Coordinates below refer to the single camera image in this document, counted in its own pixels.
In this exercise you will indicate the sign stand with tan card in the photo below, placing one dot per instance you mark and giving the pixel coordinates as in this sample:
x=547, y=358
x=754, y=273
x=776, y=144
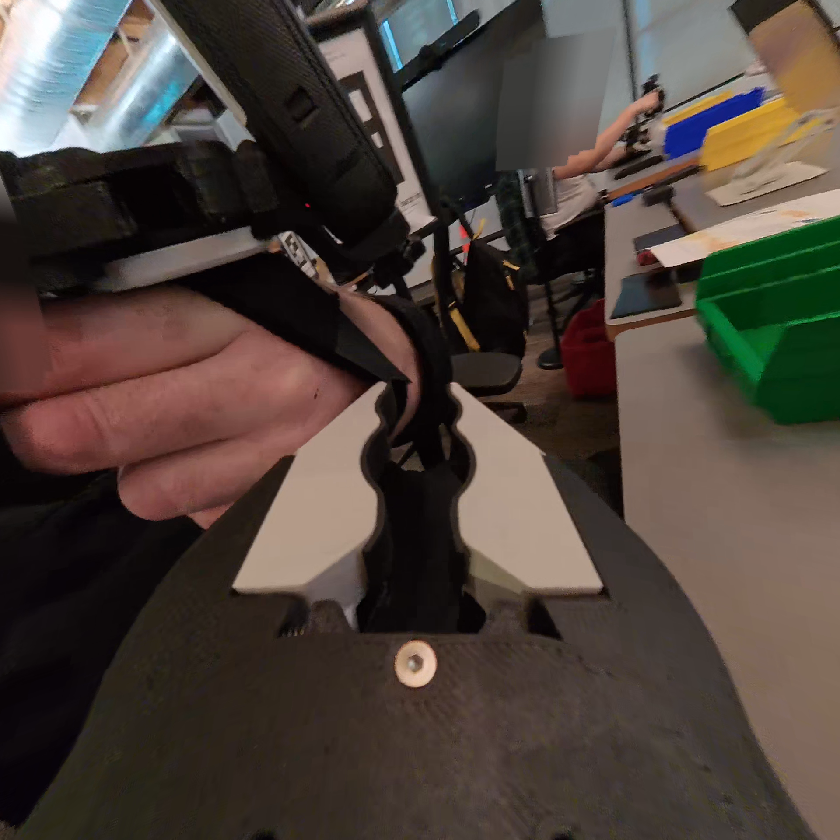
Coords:
x=794, y=59

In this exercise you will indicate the yellow plastic bin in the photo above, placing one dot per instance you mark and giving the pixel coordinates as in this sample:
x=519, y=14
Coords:
x=748, y=141

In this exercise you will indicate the black keyboard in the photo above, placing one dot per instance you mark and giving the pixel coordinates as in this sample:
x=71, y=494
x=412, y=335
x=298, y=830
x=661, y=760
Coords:
x=638, y=167

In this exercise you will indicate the black office chair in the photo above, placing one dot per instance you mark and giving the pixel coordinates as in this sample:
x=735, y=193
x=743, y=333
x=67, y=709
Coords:
x=489, y=371

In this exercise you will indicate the dark tablet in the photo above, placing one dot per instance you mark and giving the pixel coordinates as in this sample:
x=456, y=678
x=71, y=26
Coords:
x=646, y=295

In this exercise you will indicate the green plastic bin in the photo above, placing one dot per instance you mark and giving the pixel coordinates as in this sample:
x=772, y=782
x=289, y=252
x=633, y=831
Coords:
x=774, y=328

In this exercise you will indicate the red bag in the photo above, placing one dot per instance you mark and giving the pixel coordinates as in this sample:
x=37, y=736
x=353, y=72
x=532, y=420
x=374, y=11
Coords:
x=587, y=354

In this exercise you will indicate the silver ventilation duct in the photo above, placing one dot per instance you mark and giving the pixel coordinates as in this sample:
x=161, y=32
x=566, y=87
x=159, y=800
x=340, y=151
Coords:
x=59, y=59

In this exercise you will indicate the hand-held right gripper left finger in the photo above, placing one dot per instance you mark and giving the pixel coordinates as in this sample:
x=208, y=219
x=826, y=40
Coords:
x=308, y=512

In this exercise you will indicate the white paper sheet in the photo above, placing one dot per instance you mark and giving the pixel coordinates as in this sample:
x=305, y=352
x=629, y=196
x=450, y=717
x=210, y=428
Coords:
x=735, y=236

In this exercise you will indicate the white printed board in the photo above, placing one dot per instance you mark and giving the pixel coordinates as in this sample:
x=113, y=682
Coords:
x=394, y=151

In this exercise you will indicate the black monitor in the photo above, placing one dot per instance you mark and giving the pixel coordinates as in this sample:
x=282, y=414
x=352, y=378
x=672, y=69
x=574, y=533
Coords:
x=459, y=118

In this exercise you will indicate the person's dark clothing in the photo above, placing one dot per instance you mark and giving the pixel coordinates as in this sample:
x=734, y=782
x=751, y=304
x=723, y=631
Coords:
x=65, y=623

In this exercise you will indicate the person's left hand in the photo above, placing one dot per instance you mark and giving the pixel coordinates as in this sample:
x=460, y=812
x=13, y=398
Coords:
x=197, y=407

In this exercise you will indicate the lit monitor screen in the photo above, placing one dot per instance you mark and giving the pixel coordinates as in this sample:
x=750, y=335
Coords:
x=420, y=26

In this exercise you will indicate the black hand-held device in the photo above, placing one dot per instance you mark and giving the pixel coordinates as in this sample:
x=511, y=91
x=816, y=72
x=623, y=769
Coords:
x=646, y=111

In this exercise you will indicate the blue plastic bin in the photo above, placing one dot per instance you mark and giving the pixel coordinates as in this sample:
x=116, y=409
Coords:
x=709, y=128

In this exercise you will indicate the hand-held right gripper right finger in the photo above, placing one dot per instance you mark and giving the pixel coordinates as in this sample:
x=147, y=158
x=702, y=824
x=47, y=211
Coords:
x=525, y=525

